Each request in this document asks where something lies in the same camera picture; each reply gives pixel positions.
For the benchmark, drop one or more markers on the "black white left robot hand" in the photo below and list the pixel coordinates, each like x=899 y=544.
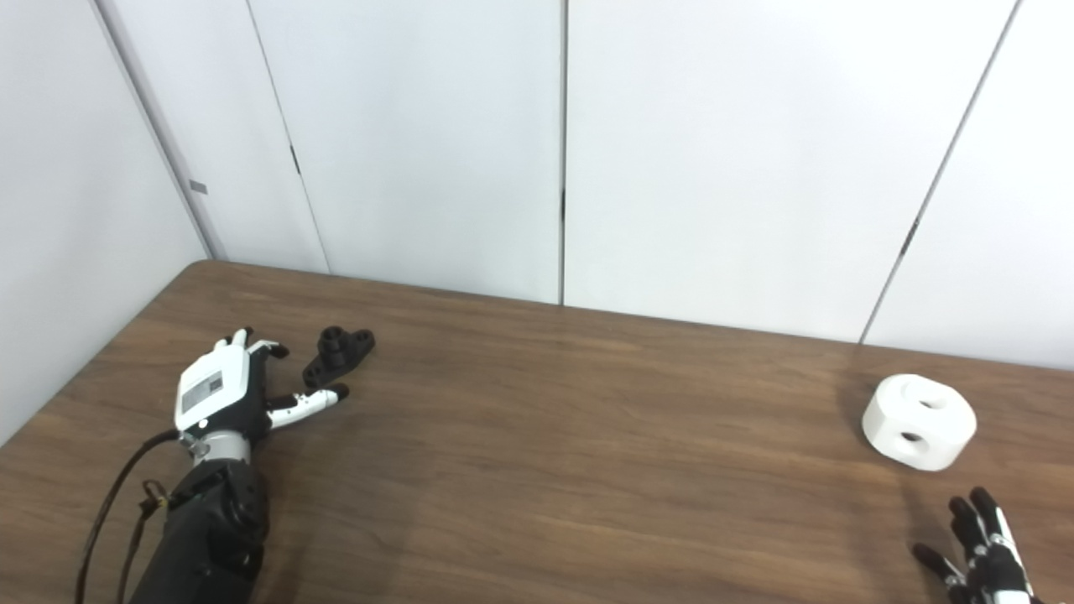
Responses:
x=214 y=386

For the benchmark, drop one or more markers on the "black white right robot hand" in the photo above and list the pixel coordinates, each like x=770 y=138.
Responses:
x=994 y=570

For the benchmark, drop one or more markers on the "black plastic holder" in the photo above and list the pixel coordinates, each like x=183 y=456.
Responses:
x=336 y=356

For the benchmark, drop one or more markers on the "round white plastic piece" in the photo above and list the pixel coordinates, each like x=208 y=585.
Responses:
x=889 y=411

